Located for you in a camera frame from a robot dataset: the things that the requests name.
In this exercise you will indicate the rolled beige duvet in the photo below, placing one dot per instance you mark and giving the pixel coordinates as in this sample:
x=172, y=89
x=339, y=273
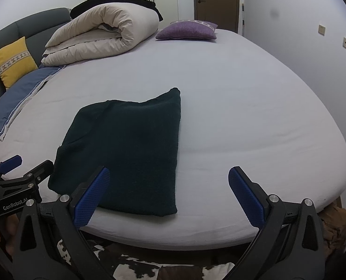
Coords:
x=102, y=31

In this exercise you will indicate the brown wooden door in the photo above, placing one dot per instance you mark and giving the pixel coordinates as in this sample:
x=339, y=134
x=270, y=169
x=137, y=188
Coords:
x=224, y=13

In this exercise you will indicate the dark grey bed headboard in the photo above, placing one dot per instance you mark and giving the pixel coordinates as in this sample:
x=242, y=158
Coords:
x=37, y=30

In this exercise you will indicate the blue pillow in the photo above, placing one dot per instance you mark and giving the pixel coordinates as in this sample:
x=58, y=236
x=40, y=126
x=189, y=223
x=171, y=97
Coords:
x=20, y=93

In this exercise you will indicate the white bed mattress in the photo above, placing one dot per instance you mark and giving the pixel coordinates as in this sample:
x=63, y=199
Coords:
x=240, y=107

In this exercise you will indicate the cowhide rug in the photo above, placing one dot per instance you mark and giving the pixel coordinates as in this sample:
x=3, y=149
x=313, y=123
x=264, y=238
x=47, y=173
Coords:
x=124, y=266

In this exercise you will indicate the purple cushion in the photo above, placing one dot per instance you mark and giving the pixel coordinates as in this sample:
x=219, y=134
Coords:
x=188, y=29

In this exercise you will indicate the dark green knit sweater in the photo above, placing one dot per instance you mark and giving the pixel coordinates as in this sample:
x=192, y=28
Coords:
x=136, y=141

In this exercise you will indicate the yellow patterned cushion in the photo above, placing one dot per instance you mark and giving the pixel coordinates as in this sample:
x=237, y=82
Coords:
x=15, y=62

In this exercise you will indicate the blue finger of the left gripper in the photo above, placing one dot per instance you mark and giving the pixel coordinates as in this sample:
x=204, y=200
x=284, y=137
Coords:
x=10, y=164

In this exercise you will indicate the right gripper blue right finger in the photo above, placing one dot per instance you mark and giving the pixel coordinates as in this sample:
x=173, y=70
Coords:
x=250, y=196

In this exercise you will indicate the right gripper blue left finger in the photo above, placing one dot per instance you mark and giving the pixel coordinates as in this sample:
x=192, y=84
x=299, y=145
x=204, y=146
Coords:
x=87, y=196

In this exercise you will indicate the upper beige wall socket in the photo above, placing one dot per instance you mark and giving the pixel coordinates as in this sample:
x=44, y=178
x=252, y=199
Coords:
x=321, y=30

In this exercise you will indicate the person's left hand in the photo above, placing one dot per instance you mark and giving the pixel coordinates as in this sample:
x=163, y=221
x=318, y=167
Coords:
x=8, y=231

